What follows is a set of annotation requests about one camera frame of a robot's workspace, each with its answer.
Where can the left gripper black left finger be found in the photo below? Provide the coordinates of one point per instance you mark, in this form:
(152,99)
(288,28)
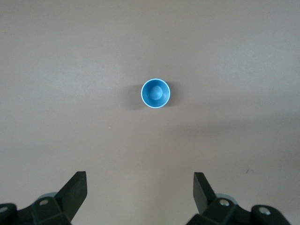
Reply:
(70,197)

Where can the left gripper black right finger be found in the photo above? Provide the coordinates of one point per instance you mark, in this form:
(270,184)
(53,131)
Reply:
(204,199)

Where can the blue plastic cup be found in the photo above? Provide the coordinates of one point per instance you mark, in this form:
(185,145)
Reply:
(155,93)

